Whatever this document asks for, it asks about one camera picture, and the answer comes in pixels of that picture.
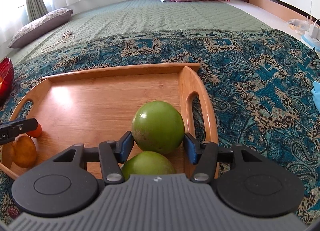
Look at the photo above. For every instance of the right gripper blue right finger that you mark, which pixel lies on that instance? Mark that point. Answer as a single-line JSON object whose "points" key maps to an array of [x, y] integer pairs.
{"points": [[205, 156]]}

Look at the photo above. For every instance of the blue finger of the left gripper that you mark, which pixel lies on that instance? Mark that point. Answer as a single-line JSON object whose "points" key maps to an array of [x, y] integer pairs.
{"points": [[16, 127]]}

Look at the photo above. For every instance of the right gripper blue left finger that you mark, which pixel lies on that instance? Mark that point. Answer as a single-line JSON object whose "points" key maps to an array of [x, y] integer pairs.
{"points": [[110, 154]]}

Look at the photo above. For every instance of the large orange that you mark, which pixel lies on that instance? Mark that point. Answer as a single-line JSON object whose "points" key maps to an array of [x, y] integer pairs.
{"points": [[23, 151]]}

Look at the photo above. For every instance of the tangerine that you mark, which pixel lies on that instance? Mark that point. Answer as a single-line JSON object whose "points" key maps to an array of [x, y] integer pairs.
{"points": [[35, 133]]}

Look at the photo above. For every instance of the green apple front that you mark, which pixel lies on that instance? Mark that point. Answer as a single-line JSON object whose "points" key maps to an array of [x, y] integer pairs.
{"points": [[147, 163]]}

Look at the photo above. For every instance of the green apple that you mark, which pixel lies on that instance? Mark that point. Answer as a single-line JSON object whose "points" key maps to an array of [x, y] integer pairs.
{"points": [[147, 163], [157, 126]]}

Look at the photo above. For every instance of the orange fruit in bowl front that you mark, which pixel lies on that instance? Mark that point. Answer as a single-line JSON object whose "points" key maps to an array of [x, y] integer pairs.
{"points": [[1, 82]]}

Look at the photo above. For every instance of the wooden serving tray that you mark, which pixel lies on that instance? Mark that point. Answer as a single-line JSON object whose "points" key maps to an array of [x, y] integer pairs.
{"points": [[96, 105]]}

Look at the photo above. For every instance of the red glass bowl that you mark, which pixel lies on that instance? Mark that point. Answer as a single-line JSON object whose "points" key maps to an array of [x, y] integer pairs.
{"points": [[7, 73]]}

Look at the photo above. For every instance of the teal paisley cloth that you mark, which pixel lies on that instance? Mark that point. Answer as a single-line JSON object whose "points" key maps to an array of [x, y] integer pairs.
{"points": [[259, 83]]}

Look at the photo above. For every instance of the floral grey pillow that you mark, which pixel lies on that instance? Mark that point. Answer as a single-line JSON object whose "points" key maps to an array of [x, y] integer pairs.
{"points": [[39, 27]]}

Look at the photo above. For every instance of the light blue cloth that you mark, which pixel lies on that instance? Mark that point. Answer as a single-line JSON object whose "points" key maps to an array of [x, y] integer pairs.
{"points": [[316, 94]]}

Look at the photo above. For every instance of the green quilted mattress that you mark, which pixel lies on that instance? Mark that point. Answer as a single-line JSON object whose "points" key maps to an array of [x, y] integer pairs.
{"points": [[135, 16]]}

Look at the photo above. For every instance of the clear plastic bag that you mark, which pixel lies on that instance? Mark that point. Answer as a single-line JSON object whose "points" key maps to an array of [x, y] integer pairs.
{"points": [[299, 26]]}

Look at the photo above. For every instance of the white charger with cable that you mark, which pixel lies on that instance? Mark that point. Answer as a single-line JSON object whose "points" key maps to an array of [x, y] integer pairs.
{"points": [[310, 33]]}

